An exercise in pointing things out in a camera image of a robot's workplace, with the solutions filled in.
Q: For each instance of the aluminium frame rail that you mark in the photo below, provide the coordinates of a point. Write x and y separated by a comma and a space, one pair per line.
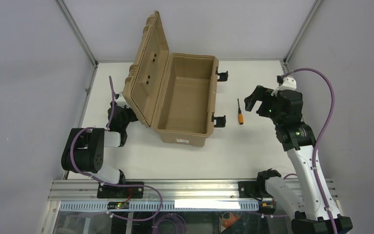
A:
170, 189

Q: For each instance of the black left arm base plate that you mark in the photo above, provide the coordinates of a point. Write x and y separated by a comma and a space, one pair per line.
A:
135, 190

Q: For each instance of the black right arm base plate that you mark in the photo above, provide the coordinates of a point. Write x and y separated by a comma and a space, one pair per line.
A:
252, 189

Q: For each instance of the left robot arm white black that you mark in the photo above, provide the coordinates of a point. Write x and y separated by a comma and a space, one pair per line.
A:
84, 149

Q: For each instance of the tan plastic toolbox bin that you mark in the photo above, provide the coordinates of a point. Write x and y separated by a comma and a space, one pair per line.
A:
173, 93

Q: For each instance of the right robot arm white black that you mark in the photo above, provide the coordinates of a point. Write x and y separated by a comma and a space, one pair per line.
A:
315, 212

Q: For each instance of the white slotted cable duct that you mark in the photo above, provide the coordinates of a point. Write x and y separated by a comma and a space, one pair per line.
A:
180, 205

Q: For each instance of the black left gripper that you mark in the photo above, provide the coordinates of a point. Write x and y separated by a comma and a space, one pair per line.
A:
122, 117

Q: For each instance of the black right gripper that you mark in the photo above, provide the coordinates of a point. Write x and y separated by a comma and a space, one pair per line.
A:
263, 100

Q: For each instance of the orange object under table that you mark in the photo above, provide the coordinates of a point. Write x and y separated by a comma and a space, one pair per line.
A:
227, 219

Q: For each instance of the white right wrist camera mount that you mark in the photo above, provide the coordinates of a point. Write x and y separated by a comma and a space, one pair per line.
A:
287, 83

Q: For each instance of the orange handled screwdriver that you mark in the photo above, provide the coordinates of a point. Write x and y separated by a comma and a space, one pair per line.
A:
240, 115

